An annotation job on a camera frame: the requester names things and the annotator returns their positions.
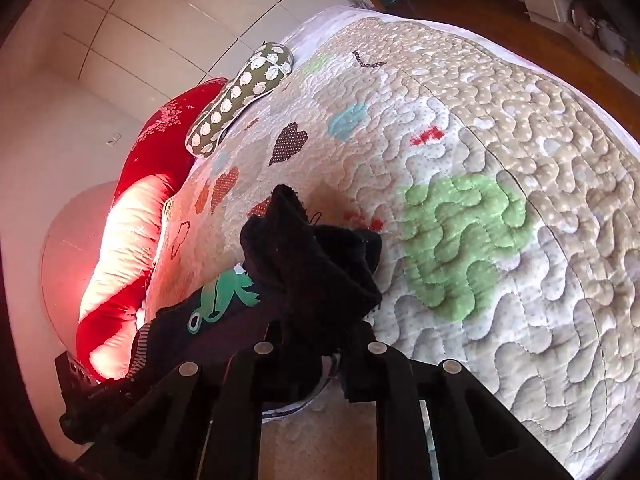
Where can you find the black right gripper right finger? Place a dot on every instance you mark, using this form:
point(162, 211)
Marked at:
point(437, 421)

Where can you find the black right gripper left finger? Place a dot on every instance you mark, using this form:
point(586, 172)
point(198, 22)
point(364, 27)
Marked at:
point(196, 423)

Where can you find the dark navy frog pants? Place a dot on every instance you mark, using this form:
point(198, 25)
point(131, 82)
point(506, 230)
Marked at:
point(315, 280)

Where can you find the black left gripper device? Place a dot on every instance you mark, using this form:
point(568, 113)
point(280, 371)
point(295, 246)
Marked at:
point(90, 406)

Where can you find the round pink headboard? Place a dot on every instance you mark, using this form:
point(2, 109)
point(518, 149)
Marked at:
point(69, 255)

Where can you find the patchwork heart quilt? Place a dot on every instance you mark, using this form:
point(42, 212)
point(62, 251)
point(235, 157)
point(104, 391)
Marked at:
point(507, 203)

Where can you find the red and white body pillow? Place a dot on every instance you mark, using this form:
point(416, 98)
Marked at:
point(155, 170)

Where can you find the olive green patterned pillow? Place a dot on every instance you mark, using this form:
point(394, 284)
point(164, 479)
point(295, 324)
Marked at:
point(268, 66)

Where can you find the white shelf unit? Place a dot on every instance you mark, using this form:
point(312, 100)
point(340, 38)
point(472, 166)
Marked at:
point(598, 29)

